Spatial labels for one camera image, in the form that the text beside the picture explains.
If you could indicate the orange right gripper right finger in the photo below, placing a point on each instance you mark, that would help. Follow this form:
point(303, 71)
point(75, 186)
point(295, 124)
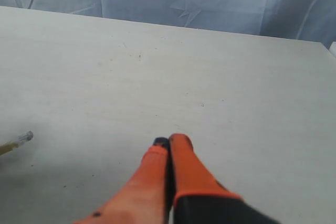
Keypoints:
point(199, 197)

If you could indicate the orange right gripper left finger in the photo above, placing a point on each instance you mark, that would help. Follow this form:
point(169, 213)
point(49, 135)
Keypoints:
point(145, 198)

